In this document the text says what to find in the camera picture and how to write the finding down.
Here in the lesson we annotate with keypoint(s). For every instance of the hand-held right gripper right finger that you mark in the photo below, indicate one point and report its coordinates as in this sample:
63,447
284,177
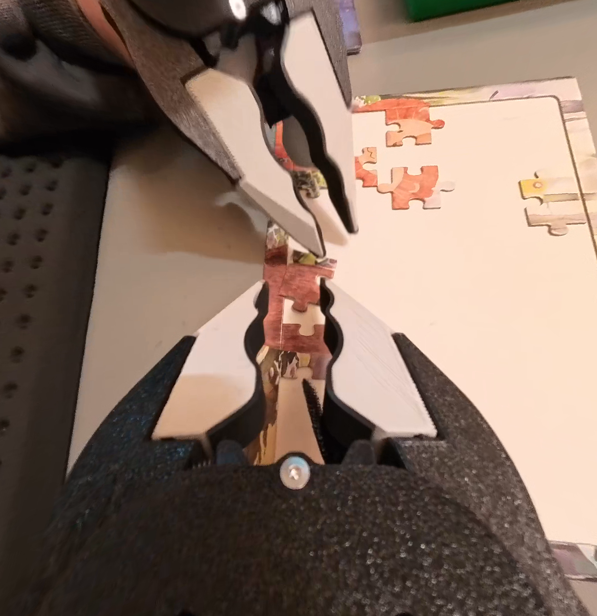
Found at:
380,385

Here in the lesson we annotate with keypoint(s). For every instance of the red and white puzzle piece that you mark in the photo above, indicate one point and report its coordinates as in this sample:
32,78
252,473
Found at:
414,187

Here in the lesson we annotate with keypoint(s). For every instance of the dark leafy puzzle piece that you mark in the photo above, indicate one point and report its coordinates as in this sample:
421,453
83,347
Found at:
305,185

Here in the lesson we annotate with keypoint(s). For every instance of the green and yellow puzzle piece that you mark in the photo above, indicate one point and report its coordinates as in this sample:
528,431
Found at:
313,261

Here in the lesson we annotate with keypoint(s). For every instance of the red curl-print puzzle piece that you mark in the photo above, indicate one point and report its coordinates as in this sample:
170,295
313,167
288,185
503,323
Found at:
366,171

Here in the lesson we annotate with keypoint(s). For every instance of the orange and tan puzzle piece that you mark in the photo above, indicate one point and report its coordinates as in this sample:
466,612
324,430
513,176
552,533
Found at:
409,120

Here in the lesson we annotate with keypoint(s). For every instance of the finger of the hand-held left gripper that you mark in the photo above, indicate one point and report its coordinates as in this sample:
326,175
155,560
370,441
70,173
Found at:
322,72
226,110

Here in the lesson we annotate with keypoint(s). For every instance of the green plastic bin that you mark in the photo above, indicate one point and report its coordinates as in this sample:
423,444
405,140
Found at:
452,7

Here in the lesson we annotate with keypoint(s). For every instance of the yellow and grey puzzle piece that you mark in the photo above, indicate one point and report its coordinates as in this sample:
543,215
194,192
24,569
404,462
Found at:
553,202

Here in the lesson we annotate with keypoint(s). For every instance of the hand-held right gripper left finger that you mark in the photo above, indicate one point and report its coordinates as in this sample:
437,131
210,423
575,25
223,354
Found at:
207,365

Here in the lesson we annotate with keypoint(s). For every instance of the cardboard puzzle frame tray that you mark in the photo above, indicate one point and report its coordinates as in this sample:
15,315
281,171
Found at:
471,337

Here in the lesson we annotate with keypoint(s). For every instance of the grey desk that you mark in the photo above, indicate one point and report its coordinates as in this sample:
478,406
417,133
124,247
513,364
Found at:
159,240

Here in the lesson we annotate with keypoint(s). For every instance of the black dimpled chair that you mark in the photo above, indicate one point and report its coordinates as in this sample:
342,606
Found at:
29,288

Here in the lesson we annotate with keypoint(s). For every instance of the brown puzzle piece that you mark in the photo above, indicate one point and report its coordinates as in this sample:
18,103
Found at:
298,286
298,339

